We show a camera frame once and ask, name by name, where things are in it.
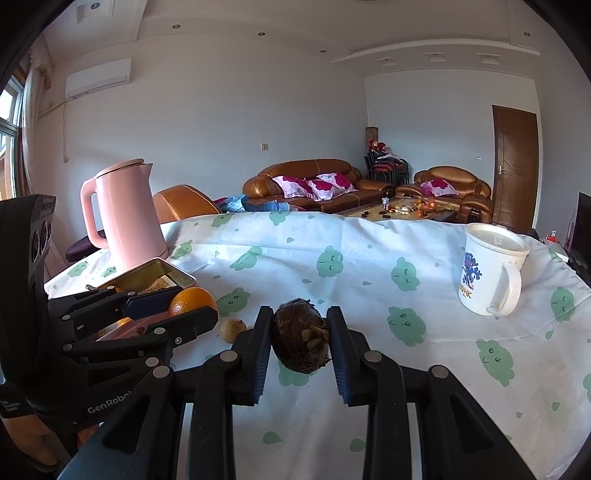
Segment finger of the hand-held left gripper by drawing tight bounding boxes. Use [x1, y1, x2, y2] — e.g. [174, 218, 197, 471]
[62, 306, 219, 366]
[47, 285, 181, 339]

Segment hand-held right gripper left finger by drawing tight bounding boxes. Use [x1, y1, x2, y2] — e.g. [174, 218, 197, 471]
[58, 305, 274, 480]

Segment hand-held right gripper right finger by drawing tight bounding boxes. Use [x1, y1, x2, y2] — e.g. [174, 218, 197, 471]
[325, 305, 536, 480]

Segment large orange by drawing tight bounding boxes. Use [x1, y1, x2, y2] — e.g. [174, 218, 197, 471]
[167, 287, 218, 319]

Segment gold metal tin box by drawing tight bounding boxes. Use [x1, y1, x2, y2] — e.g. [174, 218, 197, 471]
[88, 258, 195, 342]

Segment brown taro root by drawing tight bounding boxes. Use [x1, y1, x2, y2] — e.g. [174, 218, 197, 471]
[271, 298, 332, 374]

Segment person's left hand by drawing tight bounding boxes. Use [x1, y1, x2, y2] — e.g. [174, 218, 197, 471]
[8, 413, 63, 468]

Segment small tan round fruit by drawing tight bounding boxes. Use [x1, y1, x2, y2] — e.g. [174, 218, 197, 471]
[219, 318, 247, 343]

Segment dark purple stool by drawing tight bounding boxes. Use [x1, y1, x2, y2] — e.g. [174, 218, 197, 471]
[66, 235, 109, 261]

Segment pink electric kettle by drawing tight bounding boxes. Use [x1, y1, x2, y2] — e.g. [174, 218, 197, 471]
[80, 158, 169, 273]

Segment brown leather chair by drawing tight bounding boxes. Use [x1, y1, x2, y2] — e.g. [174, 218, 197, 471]
[152, 185, 221, 224]

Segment white tablecloth green clouds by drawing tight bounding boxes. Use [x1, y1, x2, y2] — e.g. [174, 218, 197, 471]
[44, 210, 591, 480]

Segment blue clothes pile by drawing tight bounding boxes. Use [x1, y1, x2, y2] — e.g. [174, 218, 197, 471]
[217, 195, 291, 214]

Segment window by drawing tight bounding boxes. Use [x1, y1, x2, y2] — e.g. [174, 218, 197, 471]
[0, 76, 24, 199]

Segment light curtain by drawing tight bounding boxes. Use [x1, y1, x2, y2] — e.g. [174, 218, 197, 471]
[16, 37, 56, 197]

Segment cluttered coffee table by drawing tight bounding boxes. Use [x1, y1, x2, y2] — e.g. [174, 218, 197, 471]
[339, 196, 460, 223]

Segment white mug blue print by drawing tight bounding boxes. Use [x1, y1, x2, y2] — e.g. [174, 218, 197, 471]
[458, 223, 531, 317]

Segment floral pink pillow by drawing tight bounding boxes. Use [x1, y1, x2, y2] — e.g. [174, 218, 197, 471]
[307, 172, 357, 200]
[272, 175, 315, 199]
[421, 179, 460, 197]

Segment brown leather sofa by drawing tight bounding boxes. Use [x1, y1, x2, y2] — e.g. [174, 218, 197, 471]
[243, 159, 395, 214]

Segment stacked dark chairs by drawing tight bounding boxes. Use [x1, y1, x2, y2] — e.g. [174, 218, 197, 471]
[365, 150, 409, 185]

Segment brown leather armchair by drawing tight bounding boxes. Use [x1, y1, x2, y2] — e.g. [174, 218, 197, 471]
[396, 166, 494, 224]

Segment brown wooden door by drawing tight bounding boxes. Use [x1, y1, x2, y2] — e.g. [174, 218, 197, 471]
[492, 105, 540, 232]

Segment black television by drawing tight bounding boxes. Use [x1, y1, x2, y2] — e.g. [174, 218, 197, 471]
[573, 193, 591, 259]

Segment white wall air conditioner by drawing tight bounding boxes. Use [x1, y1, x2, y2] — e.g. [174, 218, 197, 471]
[65, 58, 132, 99]

